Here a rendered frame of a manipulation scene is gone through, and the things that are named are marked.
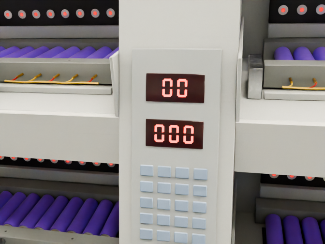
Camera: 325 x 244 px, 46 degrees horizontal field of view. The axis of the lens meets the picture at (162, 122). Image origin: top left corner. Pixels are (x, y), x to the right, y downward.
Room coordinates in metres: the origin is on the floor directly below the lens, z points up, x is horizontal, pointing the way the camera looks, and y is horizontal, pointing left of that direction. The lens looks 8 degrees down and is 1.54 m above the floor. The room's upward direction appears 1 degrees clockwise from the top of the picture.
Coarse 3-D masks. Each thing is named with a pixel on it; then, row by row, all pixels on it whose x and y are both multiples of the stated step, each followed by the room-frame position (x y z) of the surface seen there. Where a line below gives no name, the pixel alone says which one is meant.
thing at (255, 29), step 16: (256, 0) 0.48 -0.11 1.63; (256, 16) 0.48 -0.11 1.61; (256, 32) 0.48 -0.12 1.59; (256, 48) 0.48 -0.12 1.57; (0, 176) 0.56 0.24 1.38; (240, 176) 0.48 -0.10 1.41; (256, 176) 0.48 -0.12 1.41; (240, 192) 0.48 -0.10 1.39; (256, 192) 0.48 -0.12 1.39; (240, 208) 0.48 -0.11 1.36
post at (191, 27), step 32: (128, 0) 0.31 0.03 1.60; (160, 0) 0.30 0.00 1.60; (192, 0) 0.30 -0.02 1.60; (224, 0) 0.29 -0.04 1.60; (128, 32) 0.31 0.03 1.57; (160, 32) 0.30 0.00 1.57; (192, 32) 0.30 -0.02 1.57; (224, 32) 0.29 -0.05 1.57; (128, 64) 0.31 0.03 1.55; (224, 64) 0.29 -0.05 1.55; (128, 96) 0.31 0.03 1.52; (224, 96) 0.29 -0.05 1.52; (128, 128) 0.31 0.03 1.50; (224, 128) 0.29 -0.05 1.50; (128, 160) 0.31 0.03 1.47; (224, 160) 0.29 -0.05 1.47; (128, 192) 0.31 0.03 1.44; (224, 192) 0.29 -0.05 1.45; (128, 224) 0.31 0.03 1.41; (224, 224) 0.29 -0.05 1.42
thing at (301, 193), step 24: (264, 192) 0.45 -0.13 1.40; (288, 192) 0.45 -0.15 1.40; (312, 192) 0.44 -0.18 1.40; (240, 216) 0.46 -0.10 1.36; (264, 216) 0.44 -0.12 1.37; (288, 216) 0.42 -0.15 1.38; (312, 216) 0.43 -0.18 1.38; (240, 240) 0.42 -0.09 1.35; (264, 240) 0.41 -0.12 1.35; (288, 240) 0.39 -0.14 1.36; (312, 240) 0.38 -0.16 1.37
